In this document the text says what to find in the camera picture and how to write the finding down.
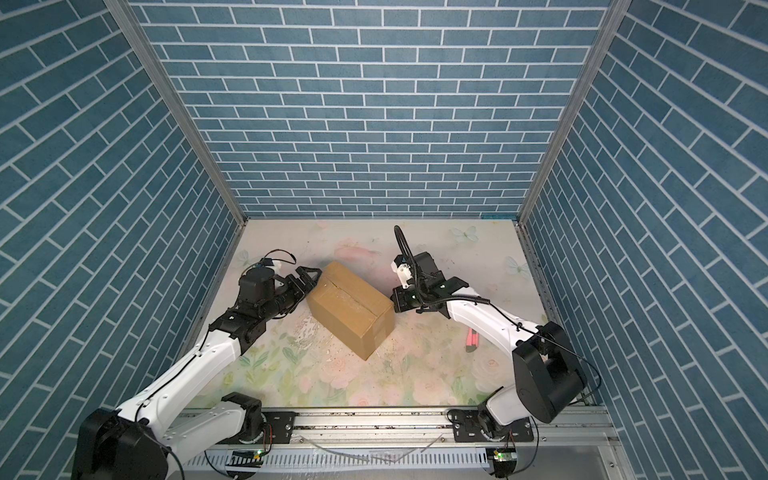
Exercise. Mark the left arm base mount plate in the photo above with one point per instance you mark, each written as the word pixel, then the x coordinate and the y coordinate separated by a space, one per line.
pixel 270 427

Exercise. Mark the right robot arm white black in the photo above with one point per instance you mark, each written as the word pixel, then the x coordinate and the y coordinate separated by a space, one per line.
pixel 547 374

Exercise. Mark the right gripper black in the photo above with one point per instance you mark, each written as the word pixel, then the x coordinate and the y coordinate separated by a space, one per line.
pixel 399 301

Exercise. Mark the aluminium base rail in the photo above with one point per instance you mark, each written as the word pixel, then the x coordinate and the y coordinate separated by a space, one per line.
pixel 349 438

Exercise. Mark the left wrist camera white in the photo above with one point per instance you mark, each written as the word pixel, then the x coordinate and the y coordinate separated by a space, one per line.
pixel 271 263

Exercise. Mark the left controller board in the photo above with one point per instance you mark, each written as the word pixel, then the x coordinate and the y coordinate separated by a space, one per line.
pixel 243 464

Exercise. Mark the pink utility knife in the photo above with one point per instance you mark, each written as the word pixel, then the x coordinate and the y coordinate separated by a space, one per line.
pixel 472 341

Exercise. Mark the right controller board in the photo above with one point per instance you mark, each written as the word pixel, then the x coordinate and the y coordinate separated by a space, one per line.
pixel 502 461

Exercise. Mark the controller board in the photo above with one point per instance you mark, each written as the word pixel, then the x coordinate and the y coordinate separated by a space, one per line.
pixel 243 464
pixel 502 461

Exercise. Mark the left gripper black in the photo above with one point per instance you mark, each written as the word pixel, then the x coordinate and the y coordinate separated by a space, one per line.
pixel 300 290

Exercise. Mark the brown cardboard express box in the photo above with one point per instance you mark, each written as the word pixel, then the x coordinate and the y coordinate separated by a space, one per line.
pixel 355 312

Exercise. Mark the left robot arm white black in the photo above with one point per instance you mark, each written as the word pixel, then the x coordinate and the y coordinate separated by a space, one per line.
pixel 137 440

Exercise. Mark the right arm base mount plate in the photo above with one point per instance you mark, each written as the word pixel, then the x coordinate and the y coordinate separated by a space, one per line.
pixel 474 426

